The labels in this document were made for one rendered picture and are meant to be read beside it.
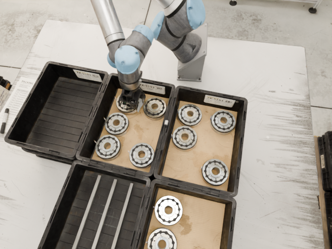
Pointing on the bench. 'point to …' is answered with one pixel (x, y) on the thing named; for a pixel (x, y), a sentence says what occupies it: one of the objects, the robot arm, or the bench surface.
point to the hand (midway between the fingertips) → (134, 103)
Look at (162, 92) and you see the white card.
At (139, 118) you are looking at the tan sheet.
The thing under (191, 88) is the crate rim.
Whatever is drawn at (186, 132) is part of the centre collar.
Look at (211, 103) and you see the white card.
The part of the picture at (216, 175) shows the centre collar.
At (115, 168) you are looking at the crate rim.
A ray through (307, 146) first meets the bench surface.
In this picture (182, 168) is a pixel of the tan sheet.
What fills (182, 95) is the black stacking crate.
